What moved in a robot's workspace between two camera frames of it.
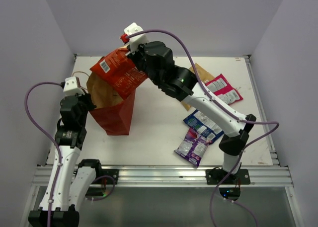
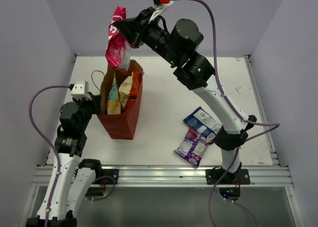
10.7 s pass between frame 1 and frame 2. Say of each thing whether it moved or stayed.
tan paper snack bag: moved
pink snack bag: moved
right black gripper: moved
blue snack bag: stayed
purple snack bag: stayed
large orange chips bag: moved
